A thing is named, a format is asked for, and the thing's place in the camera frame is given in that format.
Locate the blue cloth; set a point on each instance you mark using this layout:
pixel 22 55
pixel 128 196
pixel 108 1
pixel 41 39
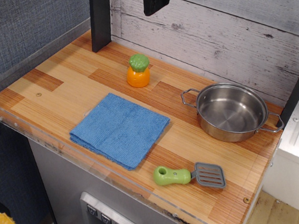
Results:
pixel 120 130

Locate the yellow object bottom left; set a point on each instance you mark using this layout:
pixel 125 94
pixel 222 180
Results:
pixel 5 219

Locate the stainless steel pot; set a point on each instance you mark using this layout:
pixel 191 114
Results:
pixel 231 112

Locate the orange toy carrot green top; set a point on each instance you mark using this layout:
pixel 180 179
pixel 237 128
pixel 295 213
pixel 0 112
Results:
pixel 138 74

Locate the silver dispenser button panel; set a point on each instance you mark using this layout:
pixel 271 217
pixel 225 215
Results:
pixel 96 212

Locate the toy spatula green handle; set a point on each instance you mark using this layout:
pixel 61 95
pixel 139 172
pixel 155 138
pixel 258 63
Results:
pixel 207 175

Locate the clear acrylic table guard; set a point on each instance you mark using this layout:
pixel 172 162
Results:
pixel 47 88

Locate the white ribbed box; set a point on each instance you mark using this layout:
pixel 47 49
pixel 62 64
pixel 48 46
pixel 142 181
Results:
pixel 282 177

